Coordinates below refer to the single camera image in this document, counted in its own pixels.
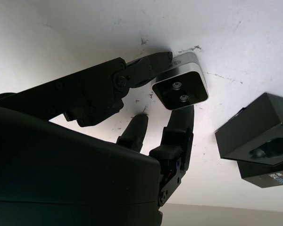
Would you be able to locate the black RealSense box lid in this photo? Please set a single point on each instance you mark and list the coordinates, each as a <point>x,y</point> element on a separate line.
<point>261,176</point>

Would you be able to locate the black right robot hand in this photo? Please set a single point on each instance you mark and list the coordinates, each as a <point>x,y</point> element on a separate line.
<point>73,176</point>

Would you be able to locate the black camera box base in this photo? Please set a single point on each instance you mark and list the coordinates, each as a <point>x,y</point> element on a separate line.
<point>254,131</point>

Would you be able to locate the silver square depth camera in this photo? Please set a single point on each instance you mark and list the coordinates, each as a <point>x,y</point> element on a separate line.
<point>181,87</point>

